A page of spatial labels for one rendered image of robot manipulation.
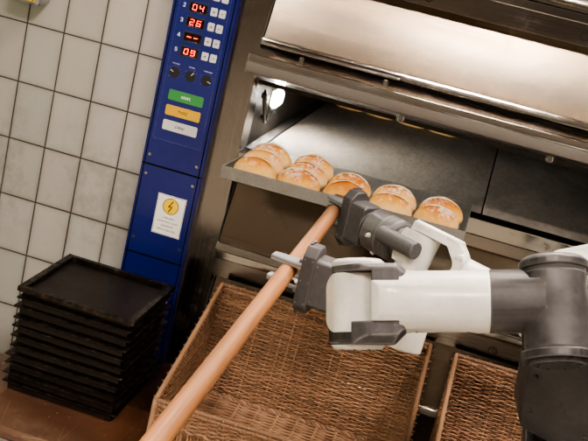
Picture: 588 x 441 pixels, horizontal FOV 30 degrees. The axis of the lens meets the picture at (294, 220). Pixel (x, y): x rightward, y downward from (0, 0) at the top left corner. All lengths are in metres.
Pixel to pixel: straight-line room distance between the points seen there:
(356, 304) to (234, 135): 1.21
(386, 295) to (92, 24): 1.47
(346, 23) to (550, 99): 0.50
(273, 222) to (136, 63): 0.52
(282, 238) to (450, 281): 1.23
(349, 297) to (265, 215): 1.19
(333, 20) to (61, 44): 0.69
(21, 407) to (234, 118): 0.85
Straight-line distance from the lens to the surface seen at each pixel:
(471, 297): 1.53
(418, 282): 1.53
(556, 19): 2.57
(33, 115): 2.89
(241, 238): 2.74
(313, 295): 1.86
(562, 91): 2.58
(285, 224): 2.73
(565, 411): 1.73
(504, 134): 2.46
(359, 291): 1.56
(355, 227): 2.24
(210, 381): 1.42
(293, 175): 2.41
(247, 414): 2.73
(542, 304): 1.53
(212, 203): 2.76
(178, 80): 2.70
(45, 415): 2.58
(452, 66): 2.58
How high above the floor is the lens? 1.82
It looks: 16 degrees down
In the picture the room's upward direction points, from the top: 14 degrees clockwise
